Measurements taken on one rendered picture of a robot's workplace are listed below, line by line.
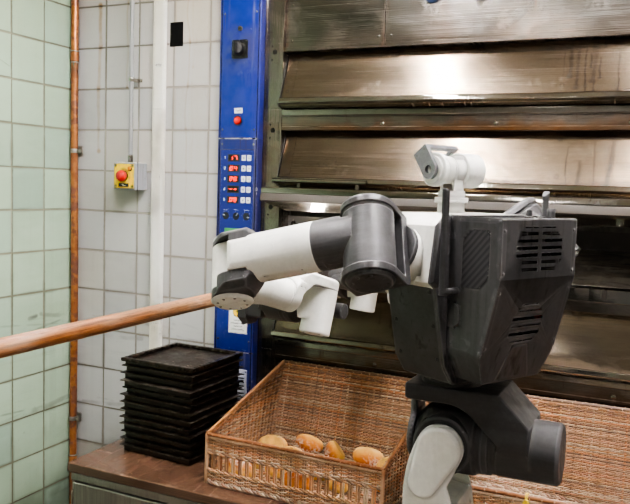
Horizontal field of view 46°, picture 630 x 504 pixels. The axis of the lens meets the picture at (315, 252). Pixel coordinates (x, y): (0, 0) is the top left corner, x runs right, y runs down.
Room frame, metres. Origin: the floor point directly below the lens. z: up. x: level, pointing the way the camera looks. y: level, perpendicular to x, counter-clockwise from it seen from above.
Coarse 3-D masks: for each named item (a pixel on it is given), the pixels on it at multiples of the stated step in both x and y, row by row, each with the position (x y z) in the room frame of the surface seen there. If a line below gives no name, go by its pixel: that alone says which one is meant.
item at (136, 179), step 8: (120, 168) 2.74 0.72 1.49; (136, 168) 2.72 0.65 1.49; (144, 168) 2.76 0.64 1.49; (128, 176) 2.73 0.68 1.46; (136, 176) 2.72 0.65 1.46; (144, 176) 2.76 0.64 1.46; (120, 184) 2.74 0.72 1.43; (128, 184) 2.72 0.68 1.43; (136, 184) 2.72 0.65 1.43; (144, 184) 2.77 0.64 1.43
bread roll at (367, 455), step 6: (354, 450) 2.26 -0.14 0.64; (360, 450) 2.23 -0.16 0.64; (366, 450) 2.23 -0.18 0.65; (372, 450) 2.22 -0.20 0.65; (354, 456) 2.24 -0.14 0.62; (360, 456) 2.22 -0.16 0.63; (366, 456) 2.21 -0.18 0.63; (372, 456) 2.21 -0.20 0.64; (378, 456) 2.21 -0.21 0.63; (360, 462) 2.22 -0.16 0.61; (366, 462) 2.21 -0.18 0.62; (372, 462) 2.21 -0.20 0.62
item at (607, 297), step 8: (576, 288) 2.15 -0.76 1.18; (584, 288) 2.14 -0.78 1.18; (592, 288) 2.14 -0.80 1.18; (600, 288) 2.14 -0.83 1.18; (608, 288) 2.15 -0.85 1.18; (616, 288) 2.16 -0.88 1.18; (568, 296) 2.16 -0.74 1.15; (576, 296) 2.15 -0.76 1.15; (584, 296) 2.14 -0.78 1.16; (592, 296) 2.13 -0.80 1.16; (600, 296) 2.12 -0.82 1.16; (608, 296) 2.11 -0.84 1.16; (616, 296) 2.11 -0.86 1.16; (624, 296) 2.10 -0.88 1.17; (616, 304) 2.11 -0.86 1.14; (624, 304) 2.10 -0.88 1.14
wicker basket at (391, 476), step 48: (288, 384) 2.48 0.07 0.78; (336, 384) 2.41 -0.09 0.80; (384, 384) 2.35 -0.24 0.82; (240, 432) 2.26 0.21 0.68; (288, 432) 2.43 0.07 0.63; (336, 432) 2.37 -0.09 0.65; (384, 432) 2.30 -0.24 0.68; (240, 480) 2.05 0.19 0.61; (288, 480) 1.98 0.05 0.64; (336, 480) 1.92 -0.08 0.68; (384, 480) 1.86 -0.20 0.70
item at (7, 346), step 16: (160, 304) 1.43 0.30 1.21; (176, 304) 1.47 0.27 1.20; (192, 304) 1.51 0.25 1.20; (208, 304) 1.56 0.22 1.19; (96, 320) 1.26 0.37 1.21; (112, 320) 1.29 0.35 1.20; (128, 320) 1.33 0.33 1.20; (144, 320) 1.37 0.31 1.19; (16, 336) 1.11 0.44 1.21; (32, 336) 1.13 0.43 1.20; (48, 336) 1.16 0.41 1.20; (64, 336) 1.19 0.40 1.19; (80, 336) 1.22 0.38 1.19; (0, 352) 1.07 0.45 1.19; (16, 352) 1.10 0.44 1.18
